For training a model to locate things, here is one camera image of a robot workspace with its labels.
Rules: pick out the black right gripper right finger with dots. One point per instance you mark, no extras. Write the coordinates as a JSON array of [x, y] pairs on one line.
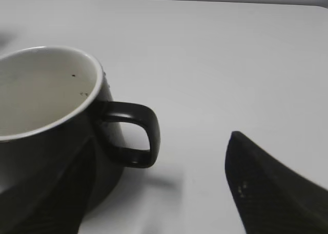
[[269, 196]]

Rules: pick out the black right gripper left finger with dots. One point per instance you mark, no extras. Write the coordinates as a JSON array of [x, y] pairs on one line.
[[64, 207]]

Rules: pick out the black mug white interior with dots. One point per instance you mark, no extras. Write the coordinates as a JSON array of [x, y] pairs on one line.
[[52, 100]]

